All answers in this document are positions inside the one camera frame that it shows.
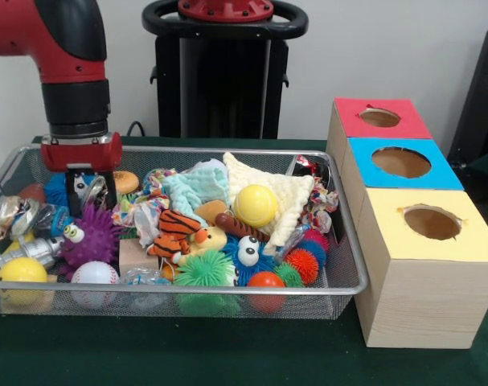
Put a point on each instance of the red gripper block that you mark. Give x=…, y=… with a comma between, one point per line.
x=79, y=157

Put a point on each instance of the blue spiky toy with eyes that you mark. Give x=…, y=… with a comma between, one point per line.
x=54, y=191

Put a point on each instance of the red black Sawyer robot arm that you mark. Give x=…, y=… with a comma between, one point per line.
x=22, y=28

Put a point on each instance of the shallow metal mesh bin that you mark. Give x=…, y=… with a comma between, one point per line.
x=328, y=305

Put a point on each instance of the wooden box with three holes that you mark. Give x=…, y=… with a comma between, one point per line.
x=420, y=305

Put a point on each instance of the toy hamburger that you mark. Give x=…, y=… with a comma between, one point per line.
x=128, y=183

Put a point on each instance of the purple spiky toy with eyes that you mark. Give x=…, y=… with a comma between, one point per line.
x=97, y=241

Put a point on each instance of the white baseball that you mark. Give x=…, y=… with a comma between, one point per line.
x=95, y=273

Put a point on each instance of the orange striped tiger plush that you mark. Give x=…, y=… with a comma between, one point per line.
x=175, y=225

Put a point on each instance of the light teal muslin cloth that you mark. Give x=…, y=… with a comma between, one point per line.
x=187, y=191

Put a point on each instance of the yellow smiley ball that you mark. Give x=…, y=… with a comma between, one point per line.
x=22, y=270

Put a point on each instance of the green spiky ball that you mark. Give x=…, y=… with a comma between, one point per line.
x=205, y=269

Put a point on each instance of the yellow tennis ball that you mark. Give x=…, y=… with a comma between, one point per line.
x=255, y=205

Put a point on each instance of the cream muslin cloth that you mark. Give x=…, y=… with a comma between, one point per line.
x=280, y=189

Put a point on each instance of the orange red ball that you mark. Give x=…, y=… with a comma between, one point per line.
x=265, y=279

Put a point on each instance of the black chair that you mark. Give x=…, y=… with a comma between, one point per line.
x=481, y=92

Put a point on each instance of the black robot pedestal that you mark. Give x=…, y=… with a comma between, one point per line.
x=223, y=88

